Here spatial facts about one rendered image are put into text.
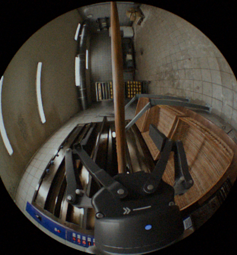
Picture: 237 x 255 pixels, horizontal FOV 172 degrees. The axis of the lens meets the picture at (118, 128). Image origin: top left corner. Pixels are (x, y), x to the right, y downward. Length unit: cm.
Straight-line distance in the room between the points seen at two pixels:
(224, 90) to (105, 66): 530
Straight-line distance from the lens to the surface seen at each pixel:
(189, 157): 86
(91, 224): 61
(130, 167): 38
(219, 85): 130
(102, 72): 536
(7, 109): 146
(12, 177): 151
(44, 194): 102
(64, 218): 81
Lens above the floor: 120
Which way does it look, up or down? 1 degrees down
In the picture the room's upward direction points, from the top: 94 degrees counter-clockwise
